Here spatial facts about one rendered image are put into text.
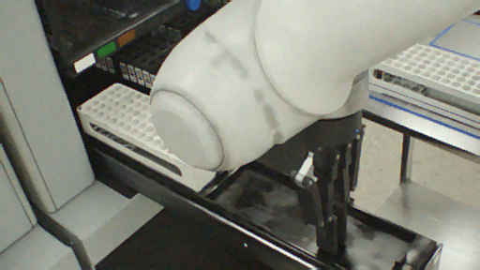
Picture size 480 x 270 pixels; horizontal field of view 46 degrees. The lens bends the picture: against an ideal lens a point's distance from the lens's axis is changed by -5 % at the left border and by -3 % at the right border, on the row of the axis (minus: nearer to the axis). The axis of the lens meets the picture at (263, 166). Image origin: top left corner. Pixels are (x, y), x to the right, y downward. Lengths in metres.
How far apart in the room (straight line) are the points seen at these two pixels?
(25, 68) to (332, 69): 0.62
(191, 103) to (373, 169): 1.78
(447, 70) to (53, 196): 0.71
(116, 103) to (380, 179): 1.26
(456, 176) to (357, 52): 1.78
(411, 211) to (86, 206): 0.90
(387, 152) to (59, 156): 1.46
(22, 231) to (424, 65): 0.75
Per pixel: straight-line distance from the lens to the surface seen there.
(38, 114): 0.97
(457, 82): 1.00
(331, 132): 0.63
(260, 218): 0.86
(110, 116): 1.02
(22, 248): 1.03
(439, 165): 2.19
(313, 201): 0.68
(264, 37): 0.40
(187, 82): 0.40
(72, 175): 1.05
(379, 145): 2.25
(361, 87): 0.61
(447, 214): 1.61
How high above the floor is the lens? 1.41
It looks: 40 degrees down
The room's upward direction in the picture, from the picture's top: 7 degrees counter-clockwise
